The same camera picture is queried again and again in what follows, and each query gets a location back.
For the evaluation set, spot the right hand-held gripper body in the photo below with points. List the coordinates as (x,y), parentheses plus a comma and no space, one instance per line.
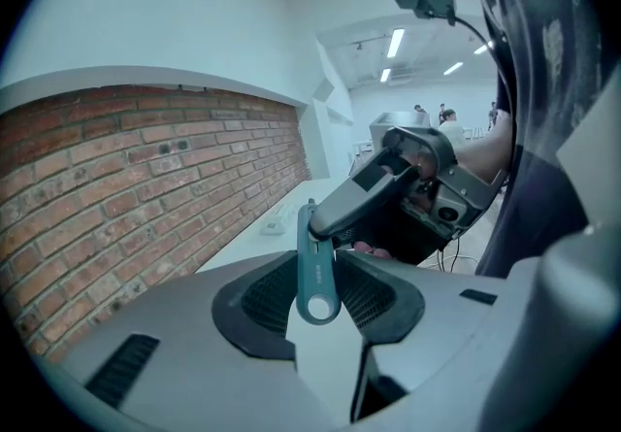
(461,187)

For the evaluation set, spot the person's right forearm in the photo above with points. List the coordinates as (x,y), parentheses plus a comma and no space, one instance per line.
(485,148)

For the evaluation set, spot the person's right hand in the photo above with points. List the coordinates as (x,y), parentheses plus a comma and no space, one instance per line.
(423,162)

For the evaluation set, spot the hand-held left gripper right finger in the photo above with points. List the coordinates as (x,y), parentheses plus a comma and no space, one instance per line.
(436,323)

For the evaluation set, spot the white wall vent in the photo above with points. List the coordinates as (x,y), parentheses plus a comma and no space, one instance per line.
(323,90)

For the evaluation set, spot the white power strip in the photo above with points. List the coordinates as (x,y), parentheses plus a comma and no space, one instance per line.
(276,223)

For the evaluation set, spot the person's dark shirt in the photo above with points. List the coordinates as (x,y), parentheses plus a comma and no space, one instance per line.
(543,105)

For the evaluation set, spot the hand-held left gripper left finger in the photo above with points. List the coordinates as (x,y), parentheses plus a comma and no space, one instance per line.
(194,323)

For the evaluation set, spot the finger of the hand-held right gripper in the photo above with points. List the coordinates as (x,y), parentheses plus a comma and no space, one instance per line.
(359,197)
(383,238)

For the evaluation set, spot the long ceiling light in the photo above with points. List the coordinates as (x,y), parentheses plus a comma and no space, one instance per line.
(396,42)
(483,49)
(385,75)
(453,69)

